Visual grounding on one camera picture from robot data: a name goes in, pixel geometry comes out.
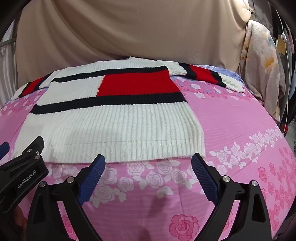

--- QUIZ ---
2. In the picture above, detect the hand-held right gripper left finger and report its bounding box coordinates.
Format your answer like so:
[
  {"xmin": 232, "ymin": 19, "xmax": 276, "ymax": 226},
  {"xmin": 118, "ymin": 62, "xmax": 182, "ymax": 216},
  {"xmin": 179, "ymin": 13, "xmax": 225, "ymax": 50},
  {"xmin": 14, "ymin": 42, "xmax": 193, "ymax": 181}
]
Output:
[{"xmin": 26, "ymin": 154, "xmax": 107, "ymax": 241}]

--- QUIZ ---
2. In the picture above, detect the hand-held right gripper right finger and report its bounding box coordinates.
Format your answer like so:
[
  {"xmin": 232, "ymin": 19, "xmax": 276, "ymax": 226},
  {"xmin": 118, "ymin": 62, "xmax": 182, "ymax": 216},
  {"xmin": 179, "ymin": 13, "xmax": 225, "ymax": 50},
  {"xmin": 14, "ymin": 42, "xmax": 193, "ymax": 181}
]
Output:
[{"xmin": 191, "ymin": 153, "xmax": 271, "ymax": 241}]

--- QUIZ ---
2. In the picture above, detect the white red navy knitted sweater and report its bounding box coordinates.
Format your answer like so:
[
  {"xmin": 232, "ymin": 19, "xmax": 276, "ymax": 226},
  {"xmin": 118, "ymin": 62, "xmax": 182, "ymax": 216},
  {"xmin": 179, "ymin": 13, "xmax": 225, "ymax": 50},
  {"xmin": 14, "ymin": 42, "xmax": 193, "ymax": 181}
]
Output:
[{"xmin": 11, "ymin": 57, "xmax": 245, "ymax": 164}]

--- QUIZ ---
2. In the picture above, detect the pink floral bed sheet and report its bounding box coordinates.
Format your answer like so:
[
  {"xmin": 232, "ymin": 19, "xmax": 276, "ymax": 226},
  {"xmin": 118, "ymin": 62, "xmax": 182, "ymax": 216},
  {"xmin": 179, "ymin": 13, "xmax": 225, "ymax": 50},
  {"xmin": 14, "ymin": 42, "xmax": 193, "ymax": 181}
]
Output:
[{"xmin": 0, "ymin": 64, "xmax": 296, "ymax": 241}]

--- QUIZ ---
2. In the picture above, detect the grey satin curtain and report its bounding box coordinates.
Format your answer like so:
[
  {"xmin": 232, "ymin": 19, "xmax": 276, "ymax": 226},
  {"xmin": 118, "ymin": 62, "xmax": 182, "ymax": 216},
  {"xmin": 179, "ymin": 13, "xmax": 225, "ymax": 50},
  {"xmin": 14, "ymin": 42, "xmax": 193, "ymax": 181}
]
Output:
[{"xmin": 0, "ymin": 23, "xmax": 21, "ymax": 107}]

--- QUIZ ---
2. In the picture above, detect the pale floral hanging cloth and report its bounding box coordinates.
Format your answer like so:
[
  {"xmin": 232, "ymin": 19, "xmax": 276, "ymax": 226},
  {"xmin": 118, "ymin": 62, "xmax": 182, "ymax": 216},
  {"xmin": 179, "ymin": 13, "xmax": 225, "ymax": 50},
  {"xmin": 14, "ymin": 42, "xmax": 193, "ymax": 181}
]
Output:
[{"xmin": 239, "ymin": 20, "xmax": 286, "ymax": 121}]

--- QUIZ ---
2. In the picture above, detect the yellow paper tag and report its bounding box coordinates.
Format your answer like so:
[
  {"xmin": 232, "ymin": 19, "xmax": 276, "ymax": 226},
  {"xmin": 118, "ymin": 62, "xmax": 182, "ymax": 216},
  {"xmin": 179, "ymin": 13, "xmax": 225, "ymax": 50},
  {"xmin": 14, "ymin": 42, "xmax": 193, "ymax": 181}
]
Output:
[{"xmin": 276, "ymin": 38, "xmax": 287, "ymax": 55}]

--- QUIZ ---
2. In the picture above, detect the beige backdrop cloth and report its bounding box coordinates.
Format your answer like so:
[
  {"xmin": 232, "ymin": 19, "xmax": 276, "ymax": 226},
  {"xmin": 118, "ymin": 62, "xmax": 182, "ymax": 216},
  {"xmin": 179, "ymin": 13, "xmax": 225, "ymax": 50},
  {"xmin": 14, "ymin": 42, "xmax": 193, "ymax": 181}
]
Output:
[{"xmin": 15, "ymin": 0, "xmax": 252, "ymax": 73}]

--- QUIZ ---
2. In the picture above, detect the white cable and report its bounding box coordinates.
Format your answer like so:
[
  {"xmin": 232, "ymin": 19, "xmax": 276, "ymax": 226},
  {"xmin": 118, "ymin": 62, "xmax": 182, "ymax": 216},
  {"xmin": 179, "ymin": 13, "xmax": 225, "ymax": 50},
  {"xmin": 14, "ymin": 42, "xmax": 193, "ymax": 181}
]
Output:
[{"xmin": 275, "ymin": 5, "xmax": 290, "ymax": 130}]

